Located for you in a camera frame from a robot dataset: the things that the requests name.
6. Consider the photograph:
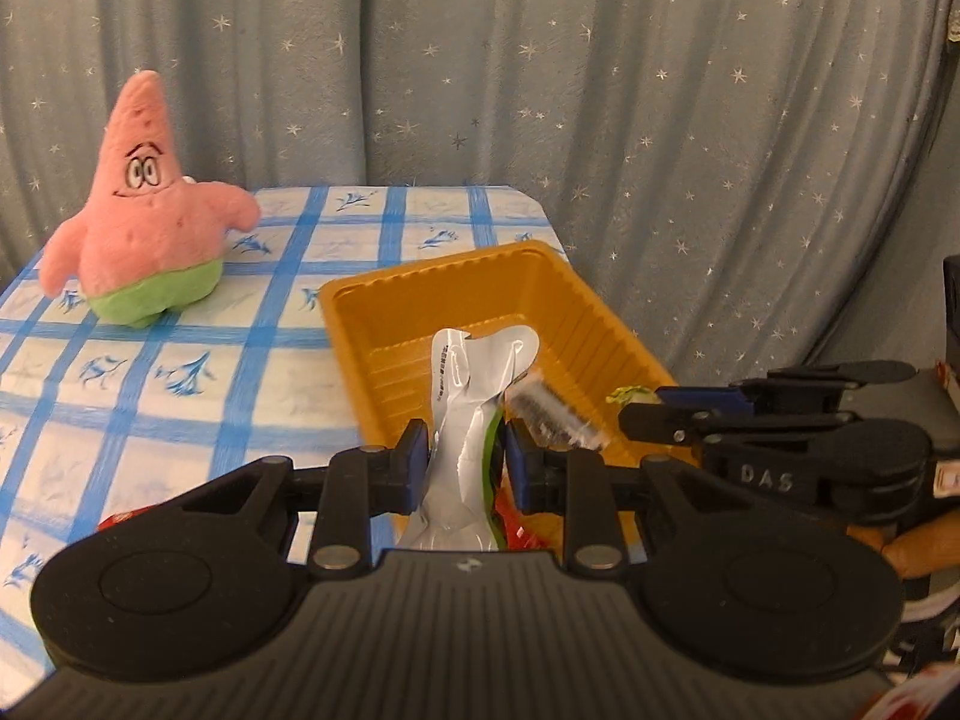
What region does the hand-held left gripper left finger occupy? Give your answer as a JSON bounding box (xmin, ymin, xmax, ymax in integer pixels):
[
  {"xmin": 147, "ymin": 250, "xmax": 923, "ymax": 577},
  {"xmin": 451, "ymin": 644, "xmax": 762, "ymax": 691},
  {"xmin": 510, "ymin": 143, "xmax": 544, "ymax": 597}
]
[{"xmin": 176, "ymin": 418, "xmax": 432, "ymax": 578}]

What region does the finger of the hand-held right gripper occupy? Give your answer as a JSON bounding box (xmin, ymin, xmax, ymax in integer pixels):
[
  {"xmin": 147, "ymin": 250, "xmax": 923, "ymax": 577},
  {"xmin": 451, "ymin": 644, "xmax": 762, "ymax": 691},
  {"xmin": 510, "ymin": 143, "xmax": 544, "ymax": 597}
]
[
  {"xmin": 617, "ymin": 403, "xmax": 860, "ymax": 507},
  {"xmin": 656, "ymin": 361, "xmax": 920, "ymax": 415}
]

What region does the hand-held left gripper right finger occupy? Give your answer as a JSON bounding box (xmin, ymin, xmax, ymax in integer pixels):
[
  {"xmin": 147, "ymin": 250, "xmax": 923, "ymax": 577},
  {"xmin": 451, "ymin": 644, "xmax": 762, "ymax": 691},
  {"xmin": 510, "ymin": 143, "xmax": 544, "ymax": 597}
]
[{"xmin": 506, "ymin": 418, "xmax": 773, "ymax": 578}]

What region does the silver green snack packet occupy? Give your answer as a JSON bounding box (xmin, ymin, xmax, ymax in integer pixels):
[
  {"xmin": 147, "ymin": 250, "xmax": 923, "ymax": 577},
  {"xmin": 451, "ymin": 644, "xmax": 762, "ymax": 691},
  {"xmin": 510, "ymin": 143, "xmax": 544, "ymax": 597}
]
[{"xmin": 396, "ymin": 326, "xmax": 541, "ymax": 550}]

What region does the red snack packet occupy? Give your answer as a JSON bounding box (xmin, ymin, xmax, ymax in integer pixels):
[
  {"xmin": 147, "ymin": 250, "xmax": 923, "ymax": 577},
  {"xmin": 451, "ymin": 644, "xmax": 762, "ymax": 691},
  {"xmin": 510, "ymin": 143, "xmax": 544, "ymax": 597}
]
[{"xmin": 491, "ymin": 487, "xmax": 563, "ymax": 550}]

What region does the dark clear snack packet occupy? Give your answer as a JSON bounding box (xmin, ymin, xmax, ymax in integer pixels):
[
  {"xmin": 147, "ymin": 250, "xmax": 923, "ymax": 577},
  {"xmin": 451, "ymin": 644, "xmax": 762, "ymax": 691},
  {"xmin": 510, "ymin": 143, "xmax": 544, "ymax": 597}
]
[{"xmin": 504, "ymin": 379, "xmax": 608, "ymax": 455}]

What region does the green yellow candy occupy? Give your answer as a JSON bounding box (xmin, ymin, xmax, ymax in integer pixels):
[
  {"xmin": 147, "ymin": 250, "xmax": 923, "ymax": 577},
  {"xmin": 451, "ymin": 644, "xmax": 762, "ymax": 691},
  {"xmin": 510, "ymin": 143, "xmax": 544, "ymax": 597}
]
[{"xmin": 606, "ymin": 384, "xmax": 661, "ymax": 410}]

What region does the golden plastic tray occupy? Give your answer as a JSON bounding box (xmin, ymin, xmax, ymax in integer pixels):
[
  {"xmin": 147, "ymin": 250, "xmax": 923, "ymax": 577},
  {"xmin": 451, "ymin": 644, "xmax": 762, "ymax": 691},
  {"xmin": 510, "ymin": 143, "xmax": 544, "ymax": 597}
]
[{"xmin": 319, "ymin": 240, "xmax": 698, "ymax": 550}]

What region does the orange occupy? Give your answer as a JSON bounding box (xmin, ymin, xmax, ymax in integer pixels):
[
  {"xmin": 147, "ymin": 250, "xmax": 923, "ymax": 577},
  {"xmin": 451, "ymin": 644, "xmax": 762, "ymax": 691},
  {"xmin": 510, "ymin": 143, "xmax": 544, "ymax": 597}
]
[{"xmin": 847, "ymin": 521, "xmax": 935, "ymax": 578}]

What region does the red white cloth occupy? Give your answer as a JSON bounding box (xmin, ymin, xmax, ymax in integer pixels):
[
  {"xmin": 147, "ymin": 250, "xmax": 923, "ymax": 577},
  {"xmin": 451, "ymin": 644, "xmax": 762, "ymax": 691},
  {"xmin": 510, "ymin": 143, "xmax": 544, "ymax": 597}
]
[{"xmin": 862, "ymin": 690, "xmax": 960, "ymax": 720}]

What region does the blue checked tablecloth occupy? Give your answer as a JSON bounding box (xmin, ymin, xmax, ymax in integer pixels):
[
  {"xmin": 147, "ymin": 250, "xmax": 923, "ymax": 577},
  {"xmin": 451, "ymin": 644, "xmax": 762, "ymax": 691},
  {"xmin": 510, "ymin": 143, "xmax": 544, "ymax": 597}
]
[{"xmin": 0, "ymin": 184, "xmax": 571, "ymax": 698}]

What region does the grey star-print curtain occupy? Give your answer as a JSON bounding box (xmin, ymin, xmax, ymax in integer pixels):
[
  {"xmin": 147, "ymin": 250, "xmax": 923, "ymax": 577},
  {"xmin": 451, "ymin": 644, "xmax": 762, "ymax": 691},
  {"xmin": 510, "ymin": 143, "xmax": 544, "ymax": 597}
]
[{"xmin": 0, "ymin": 0, "xmax": 960, "ymax": 406}]

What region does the pink starfish plush toy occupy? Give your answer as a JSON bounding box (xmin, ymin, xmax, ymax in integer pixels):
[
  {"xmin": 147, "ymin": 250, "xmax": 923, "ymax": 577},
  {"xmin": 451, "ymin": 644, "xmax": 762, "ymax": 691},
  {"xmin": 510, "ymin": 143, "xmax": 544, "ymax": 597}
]
[{"xmin": 39, "ymin": 70, "xmax": 262, "ymax": 329}]

